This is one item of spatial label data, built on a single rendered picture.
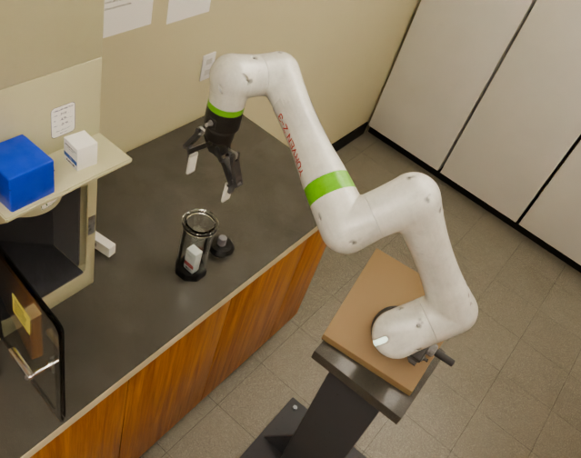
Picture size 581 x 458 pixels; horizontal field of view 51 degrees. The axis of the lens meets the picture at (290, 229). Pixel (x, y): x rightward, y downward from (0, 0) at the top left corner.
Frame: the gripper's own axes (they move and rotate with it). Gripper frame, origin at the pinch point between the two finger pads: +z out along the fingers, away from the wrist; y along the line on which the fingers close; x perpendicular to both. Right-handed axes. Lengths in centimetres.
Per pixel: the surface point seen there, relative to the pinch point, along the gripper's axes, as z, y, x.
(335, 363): 37, 55, 8
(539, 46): 16, 20, 253
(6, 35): -50, -15, -48
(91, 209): 5.9, -14.7, -27.5
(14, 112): -33, -15, -47
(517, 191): 101, 57, 254
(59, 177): -19.0, -7.4, -42.7
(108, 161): -19.1, -5.7, -31.0
